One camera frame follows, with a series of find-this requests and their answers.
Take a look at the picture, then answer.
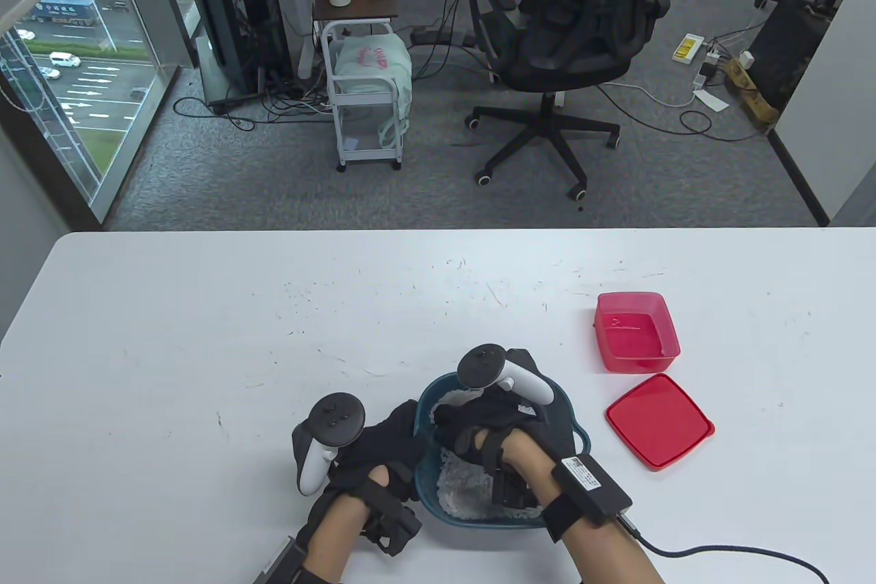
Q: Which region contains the white rolling cart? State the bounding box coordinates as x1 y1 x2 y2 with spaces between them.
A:
313 0 404 173

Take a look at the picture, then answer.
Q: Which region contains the black computer tower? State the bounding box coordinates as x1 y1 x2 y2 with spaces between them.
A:
186 0 295 116

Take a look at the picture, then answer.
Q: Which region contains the person's left forearm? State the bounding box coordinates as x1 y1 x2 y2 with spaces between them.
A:
301 492 374 584

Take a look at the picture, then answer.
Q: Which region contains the grey left hand controller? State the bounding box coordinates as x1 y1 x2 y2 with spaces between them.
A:
298 393 367 497

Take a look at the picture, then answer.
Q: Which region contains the grey right hand controller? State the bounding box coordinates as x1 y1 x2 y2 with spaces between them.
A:
457 343 555 407

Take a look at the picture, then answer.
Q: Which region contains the white rice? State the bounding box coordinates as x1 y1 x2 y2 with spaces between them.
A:
431 389 548 522

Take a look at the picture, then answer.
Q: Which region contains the black case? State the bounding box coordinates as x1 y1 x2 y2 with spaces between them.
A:
749 0 832 112

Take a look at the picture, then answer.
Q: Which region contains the grey hand controller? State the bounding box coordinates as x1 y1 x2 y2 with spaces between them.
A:
457 343 555 407
298 393 367 497

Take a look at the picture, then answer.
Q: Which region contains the white power strip with plugs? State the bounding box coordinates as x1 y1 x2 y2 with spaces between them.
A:
693 50 726 90

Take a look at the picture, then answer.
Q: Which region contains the white floor cable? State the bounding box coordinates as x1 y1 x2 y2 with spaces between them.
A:
602 81 699 109

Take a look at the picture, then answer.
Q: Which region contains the brown cardboard box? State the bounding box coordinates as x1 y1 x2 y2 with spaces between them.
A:
724 58 781 127

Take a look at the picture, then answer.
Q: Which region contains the white yellow power strip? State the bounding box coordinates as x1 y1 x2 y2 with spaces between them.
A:
671 34 706 64

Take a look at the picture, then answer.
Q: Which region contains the person's right forearm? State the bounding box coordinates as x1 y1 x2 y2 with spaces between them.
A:
503 433 665 584

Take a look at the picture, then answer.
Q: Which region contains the black wrist sensor box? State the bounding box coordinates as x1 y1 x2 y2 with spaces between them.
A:
551 454 634 526
253 536 309 584

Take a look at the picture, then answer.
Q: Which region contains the red container lid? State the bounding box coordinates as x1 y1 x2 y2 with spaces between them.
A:
605 373 716 472

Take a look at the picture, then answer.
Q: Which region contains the black left wrist sensor box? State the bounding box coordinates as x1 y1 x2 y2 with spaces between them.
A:
253 536 309 584

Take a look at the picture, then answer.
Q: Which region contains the black right wrist strap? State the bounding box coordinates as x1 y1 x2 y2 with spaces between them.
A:
544 492 596 544

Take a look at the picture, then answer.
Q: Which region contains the black right wrist sensor box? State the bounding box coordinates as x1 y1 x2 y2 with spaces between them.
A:
551 454 634 526

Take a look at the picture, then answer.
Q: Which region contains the red plastic container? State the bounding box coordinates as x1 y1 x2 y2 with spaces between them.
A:
593 291 682 374

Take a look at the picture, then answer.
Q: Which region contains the white plastic bag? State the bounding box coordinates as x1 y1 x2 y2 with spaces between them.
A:
332 36 413 150

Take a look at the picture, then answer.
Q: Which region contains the person's right hand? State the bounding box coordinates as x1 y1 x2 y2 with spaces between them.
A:
433 349 558 511

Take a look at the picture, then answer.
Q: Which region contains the window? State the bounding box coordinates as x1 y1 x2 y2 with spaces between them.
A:
0 0 179 222

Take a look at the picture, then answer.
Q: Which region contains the thick black braided cable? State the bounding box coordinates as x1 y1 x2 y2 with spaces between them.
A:
616 512 832 584

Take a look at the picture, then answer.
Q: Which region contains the person's left hand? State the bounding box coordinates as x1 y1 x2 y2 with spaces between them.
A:
291 399 428 557

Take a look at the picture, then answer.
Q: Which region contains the black office chair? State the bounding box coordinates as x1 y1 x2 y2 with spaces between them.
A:
464 0 671 203

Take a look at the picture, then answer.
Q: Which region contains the teal plastic basin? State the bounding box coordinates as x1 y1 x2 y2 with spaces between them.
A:
414 372 591 533

